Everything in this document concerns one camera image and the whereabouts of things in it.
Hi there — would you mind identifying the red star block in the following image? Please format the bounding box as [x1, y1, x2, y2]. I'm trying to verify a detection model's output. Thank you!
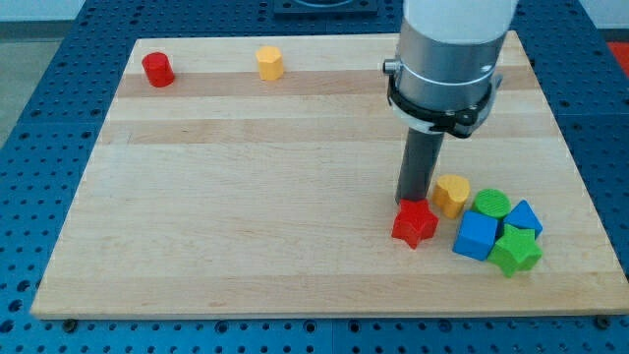
[391, 199, 439, 250]

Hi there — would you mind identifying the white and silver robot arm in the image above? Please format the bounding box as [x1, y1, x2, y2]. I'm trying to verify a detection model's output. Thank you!
[382, 0, 517, 139]

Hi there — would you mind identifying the blue cube block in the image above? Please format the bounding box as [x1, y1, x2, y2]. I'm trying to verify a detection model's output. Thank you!
[452, 210, 498, 262]

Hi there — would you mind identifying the green star block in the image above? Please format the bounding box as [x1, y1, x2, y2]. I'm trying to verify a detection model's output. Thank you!
[486, 223, 543, 278]

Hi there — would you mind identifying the wooden board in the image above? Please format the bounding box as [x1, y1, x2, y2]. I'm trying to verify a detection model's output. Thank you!
[30, 32, 628, 320]

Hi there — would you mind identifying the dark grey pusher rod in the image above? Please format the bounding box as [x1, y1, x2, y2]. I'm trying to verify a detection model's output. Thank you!
[395, 129, 444, 204]

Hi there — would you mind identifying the yellow hexagon block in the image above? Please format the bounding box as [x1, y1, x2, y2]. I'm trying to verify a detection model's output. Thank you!
[256, 45, 284, 81]

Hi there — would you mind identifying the yellow heart block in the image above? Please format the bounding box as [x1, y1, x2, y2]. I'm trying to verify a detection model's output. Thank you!
[432, 174, 471, 218]

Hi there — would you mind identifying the green cylinder block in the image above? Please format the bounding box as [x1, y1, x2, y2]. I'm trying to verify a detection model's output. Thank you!
[472, 189, 511, 219]

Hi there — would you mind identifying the red cylinder block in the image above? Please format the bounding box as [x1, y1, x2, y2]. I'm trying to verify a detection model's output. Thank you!
[142, 52, 175, 88]

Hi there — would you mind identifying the blue triangular block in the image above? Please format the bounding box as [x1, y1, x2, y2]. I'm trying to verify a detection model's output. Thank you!
[502, 200, 543, 238]

